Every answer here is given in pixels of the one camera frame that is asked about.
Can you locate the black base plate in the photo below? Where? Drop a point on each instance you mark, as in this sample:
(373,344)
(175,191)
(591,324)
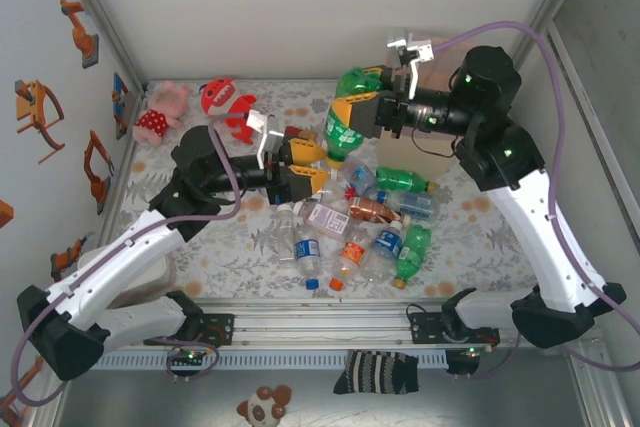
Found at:
(425,329)
(222,329)

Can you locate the pink label clear bottle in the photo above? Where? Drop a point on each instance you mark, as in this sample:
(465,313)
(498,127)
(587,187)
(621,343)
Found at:
(327,219)

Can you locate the blue label bottle white cap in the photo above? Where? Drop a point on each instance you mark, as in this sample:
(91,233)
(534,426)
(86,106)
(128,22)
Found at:
(387,241)

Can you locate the floral table mat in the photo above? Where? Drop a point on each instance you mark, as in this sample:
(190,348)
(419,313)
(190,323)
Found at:
(215,267)

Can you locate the aluminium front frame leg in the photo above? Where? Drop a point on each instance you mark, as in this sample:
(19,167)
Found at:
(46,422)
(597,392)

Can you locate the orange label bottle orange cap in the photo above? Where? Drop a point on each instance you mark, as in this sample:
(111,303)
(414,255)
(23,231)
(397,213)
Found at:
(351,252)

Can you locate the aluminium front rail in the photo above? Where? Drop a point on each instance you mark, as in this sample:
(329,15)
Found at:
(325,327)

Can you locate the grey window frame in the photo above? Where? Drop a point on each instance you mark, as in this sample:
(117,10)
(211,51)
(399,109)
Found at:
(591,127)

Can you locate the copper brown plastic bottle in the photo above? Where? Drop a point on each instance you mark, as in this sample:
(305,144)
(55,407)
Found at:
(372,209)

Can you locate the clear bottle white cap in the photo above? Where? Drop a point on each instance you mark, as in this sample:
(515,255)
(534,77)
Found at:
(284,242)

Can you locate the red monster plush toy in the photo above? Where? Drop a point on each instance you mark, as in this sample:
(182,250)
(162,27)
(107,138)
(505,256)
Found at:
(225,102)

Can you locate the black white striped sock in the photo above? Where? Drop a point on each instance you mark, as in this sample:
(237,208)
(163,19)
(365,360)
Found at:
(375,372)

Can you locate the colourful blue label bottle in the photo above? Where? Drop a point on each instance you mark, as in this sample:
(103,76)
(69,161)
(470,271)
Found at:
(360,176)

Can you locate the blue orange wall sticker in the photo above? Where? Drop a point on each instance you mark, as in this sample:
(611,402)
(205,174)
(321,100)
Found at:
(120,104)

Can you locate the red gold label bottle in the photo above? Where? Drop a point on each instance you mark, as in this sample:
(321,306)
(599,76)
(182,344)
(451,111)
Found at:
(305,133)

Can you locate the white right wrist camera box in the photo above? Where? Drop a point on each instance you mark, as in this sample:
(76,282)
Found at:
(422,49)

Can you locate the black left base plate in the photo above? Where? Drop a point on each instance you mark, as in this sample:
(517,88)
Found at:
(222,329)

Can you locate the pale blue label bottle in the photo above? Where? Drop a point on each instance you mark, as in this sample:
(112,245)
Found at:
(415,203)

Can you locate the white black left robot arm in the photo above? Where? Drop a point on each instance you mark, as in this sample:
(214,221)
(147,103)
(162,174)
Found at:
(120,267)

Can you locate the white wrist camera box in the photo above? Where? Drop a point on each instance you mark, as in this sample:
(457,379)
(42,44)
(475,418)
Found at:
(422,49)
(260,122)

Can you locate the beige bin pink mesh liner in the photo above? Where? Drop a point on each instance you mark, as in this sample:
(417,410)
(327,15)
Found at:
(400,157)

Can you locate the orange grey gripper wall sticker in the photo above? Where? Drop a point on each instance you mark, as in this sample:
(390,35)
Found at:
(35,107)

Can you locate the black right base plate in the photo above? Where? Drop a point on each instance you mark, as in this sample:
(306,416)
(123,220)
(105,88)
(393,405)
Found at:
(425,329)

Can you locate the left circuit board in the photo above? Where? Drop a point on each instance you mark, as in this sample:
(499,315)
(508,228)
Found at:
(189,357)

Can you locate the brown white plush toy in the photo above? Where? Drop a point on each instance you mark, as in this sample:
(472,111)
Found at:
(260,409)

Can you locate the red label clear bottle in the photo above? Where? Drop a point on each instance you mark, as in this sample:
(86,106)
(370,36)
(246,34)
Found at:
(350,192)

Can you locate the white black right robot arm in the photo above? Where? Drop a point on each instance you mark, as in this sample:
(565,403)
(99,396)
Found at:
(550,247)

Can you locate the right circuit board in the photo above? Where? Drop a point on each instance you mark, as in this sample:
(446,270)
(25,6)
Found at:
(470,351)

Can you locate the circuit board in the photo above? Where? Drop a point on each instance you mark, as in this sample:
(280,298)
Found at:
(189,357)
(470,351)

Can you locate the pink plush toy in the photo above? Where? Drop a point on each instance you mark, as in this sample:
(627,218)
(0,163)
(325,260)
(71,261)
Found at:
(160,117)

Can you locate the green plastic bottle yellow cap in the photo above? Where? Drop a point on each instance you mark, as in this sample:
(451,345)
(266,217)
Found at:
(412,252)
(400,179)
(342,137)

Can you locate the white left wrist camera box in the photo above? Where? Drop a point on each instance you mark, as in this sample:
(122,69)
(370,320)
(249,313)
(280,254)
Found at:
(260,122)

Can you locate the small orange wall sticker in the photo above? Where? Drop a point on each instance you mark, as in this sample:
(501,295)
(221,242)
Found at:
(5,214)

